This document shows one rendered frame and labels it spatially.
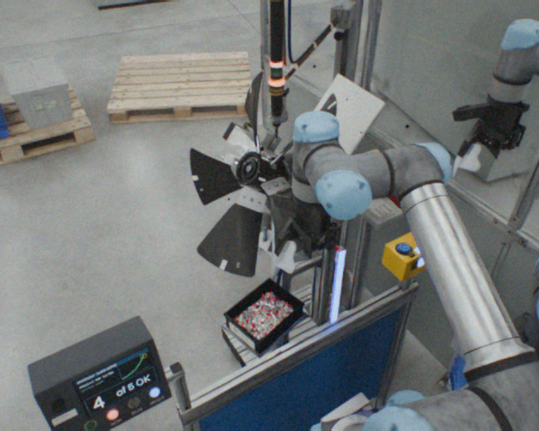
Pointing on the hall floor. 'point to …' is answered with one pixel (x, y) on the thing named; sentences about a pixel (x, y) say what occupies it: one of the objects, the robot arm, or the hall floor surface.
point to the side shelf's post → (359, 263)
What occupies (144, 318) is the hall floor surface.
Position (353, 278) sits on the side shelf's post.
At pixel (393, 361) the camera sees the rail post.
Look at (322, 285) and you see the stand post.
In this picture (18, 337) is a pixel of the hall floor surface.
